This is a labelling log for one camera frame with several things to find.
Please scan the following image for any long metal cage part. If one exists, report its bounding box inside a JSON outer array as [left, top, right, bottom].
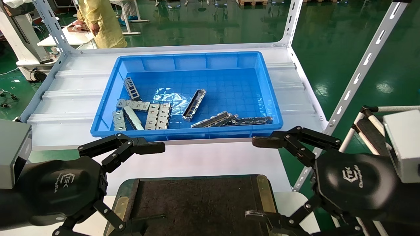
[[182, 89, 207, 122]]

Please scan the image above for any long silver cage part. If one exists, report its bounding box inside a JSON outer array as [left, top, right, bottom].
[[191, 111, 232, 128]]

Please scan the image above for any dark metal cage part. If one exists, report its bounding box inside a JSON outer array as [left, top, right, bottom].
[[210, 114, 239, 128]]

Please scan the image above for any grey wheeled chair base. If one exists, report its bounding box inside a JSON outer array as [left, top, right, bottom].
[[0, 88, 18, 108]]

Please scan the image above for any person in white trousers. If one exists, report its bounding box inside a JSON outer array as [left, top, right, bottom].
[[119, 0, 139, 26]]

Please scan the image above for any blue plastic bin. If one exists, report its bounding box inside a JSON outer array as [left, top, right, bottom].
[[90, 51, 284, 142]]

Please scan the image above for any white background table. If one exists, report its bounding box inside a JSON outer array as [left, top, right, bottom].
[[37, 20, 95, 47]]

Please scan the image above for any white table frame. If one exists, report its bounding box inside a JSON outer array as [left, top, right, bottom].
[[110, 0, 150, 36]]

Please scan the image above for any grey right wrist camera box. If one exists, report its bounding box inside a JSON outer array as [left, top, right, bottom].
[[383, 110, 420, 183]]

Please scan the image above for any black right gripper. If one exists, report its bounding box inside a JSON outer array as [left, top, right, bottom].
[[244, 126, 399, 236]]

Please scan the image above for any white metal shelf rack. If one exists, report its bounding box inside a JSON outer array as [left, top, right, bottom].
[[20, 0, 412, 192]]

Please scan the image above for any long dark metal part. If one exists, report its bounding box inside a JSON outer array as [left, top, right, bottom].
[[230, 116, 273, 126]]

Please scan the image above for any black tray container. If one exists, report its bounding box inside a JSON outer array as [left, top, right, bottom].
[[104, 174, 279, 236]]

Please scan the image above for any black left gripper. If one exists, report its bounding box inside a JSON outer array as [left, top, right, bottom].
[[16, 133, 168, 236]]

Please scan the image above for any flat silver cage part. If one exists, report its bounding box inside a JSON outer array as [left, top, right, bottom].
[[115, 99, 151, 112]]

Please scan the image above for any slanted silver cage part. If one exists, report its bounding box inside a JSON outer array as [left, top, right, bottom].
[[123, 106, 145, 131]]

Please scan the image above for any clear plastic film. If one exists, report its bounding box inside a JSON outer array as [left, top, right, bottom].
[[154, 87, 191, 115]]

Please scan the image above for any short silver cage part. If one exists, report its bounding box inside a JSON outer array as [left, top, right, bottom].
[[112, 110, 127, 131]]

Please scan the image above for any person in yellow coat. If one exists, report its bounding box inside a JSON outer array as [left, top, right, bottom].
[[73, 0, 128, 49]]

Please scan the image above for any white pipe cart frame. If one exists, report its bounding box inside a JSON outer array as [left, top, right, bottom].
[[331, 106, 420, 236]]

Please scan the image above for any upright metal cage part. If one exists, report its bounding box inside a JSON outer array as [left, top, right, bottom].
[[123, 77, 142, 101]]

